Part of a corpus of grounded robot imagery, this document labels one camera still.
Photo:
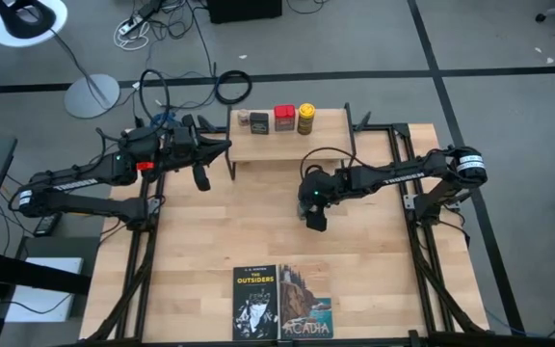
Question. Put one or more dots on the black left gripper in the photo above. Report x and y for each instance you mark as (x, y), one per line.
(201, 177)

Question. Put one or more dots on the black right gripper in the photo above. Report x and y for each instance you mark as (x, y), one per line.
(317, 221)

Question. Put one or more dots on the small glass spice jar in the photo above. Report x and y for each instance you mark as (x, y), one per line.
(243, 118)

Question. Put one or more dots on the black spice tin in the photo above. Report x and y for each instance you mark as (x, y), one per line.
(259, 124)

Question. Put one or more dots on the red-lidded spice tin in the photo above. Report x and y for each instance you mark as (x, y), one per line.
(284, 115)

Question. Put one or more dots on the yellow-lidded spice jar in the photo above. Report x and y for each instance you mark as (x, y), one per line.
(306, 118)

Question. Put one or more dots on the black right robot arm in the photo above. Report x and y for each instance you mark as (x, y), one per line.
(403, 178)

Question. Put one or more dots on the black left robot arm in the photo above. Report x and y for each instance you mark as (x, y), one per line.
(113, 168)

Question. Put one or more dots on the wooden shelf riser, black legs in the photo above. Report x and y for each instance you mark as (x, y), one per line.
(287, 144)

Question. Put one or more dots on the red tape tag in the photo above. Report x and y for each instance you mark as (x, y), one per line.
(145, 166)

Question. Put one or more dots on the Acadia lighthouse book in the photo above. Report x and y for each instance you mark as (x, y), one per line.
(304, 303)

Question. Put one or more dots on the black The Outsiders book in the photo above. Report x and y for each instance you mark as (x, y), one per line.
(256, 303)

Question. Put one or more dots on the white floor lamp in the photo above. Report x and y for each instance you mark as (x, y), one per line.
(92, 96)

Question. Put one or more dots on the white power strip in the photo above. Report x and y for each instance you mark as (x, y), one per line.
(130, 24)
(123, 42)

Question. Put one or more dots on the black box on floor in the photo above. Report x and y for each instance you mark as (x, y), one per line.
(244, 9)

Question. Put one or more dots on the black power adapter brick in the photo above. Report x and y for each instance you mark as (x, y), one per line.
(47, 224)

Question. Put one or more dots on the white panel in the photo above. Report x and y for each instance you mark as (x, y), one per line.
(41, 308)

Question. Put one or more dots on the black aluminium table frame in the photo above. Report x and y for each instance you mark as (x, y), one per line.
(378, 128)

